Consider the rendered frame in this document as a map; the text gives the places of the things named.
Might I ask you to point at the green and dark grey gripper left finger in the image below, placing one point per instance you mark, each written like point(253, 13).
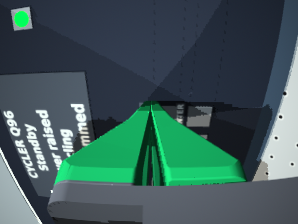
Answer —
point(117, 156)

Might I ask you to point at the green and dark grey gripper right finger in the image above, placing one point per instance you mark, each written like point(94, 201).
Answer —
point(179, 156)

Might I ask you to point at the white benchtop lab instrument with lid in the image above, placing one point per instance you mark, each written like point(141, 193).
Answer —
point(71, 70)

